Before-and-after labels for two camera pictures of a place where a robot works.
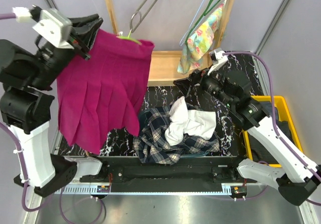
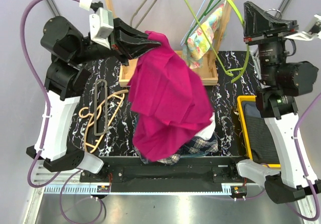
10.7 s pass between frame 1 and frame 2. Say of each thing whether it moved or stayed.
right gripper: moved
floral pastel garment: stayed
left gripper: moved
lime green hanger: moved
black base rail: stayed
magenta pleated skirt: moved
